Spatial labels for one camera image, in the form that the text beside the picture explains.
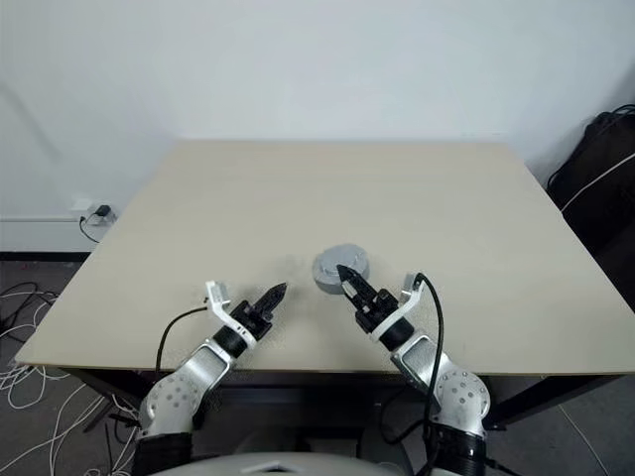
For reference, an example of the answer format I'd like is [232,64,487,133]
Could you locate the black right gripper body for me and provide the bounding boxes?
[354,290,401,333]

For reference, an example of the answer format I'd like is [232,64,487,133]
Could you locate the black bag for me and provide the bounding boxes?
[547,111,635,259]

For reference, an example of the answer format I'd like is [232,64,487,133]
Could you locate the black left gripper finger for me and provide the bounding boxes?
[255,282,289,311]
[261,292,288,319]

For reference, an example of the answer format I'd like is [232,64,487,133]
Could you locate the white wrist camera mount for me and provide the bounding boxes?
[204,280,259,343]
[371,271,426,343]

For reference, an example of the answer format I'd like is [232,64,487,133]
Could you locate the black table frame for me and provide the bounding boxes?
[49,366,635,432]

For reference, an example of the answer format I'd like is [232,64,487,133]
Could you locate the white cable over bag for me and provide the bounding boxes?
[570,151,635,199]

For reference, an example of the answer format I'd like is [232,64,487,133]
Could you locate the white floor cable tangle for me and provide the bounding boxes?
[0,292,140,476]

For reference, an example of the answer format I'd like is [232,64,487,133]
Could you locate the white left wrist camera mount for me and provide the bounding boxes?
[204,280,259,343]

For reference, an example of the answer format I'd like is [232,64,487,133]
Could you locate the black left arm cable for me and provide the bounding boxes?
[154,305,212,373]

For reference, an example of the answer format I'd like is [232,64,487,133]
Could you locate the wall power socket plug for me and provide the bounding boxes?
[70,196,120,224]

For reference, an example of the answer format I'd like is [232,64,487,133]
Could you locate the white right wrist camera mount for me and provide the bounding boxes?
[371,271,426,343]

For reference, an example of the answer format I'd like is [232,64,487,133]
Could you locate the round metal gear disc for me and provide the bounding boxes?
[313,241,369,282]

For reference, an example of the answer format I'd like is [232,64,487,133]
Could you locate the grey robot torso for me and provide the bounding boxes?
[192,448,413,476]

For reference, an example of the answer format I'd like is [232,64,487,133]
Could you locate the black adapter cable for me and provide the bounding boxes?
[77,212,103,244]

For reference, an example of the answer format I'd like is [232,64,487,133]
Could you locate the black stand legs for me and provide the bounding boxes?
[83,391,140,476]

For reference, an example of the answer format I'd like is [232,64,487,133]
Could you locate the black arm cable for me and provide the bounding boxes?
[381,272,445,447]
[154,305,212,373]

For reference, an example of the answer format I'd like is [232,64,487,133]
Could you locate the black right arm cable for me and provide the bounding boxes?
[381,272,445,447]

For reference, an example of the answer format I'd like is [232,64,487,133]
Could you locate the round metal bearing part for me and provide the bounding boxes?
[312,262,371,298]

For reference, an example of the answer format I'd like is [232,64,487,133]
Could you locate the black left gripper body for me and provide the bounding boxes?
[230,299,272,338]

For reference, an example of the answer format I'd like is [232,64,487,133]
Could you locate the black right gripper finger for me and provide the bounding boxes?
[343,282,371,313]
[336,266,378,303]

